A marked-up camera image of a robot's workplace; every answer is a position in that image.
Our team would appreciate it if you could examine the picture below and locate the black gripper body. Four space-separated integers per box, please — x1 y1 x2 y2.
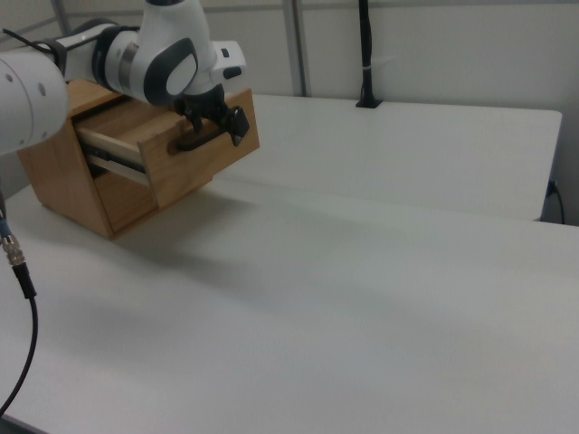
174 83 233 133

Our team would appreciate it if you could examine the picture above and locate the wooden drawer with black handle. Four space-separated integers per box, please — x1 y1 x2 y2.
73 87 261 211

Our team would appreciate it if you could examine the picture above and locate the wooden drawer cabinet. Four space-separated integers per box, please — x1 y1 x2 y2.
15 78 160 241

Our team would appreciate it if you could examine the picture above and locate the grey partition post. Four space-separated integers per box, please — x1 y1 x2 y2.
283 0 314 98

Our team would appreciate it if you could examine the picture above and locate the wooden drawer with slot handle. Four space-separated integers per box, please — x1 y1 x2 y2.
91 168 160 234

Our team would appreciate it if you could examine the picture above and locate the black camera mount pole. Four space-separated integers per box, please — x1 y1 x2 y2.
355 0 384 110

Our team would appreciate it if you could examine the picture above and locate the white cable tie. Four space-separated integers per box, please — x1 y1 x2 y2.
362 55 397 71

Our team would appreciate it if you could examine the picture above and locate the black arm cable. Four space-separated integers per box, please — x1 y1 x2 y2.
1 28 69 69

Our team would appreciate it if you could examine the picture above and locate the black cable with metal connector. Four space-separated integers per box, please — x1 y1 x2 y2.
0 188 43 418

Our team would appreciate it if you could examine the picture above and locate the black wall power cable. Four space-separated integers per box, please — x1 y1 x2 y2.
547 179 567 225

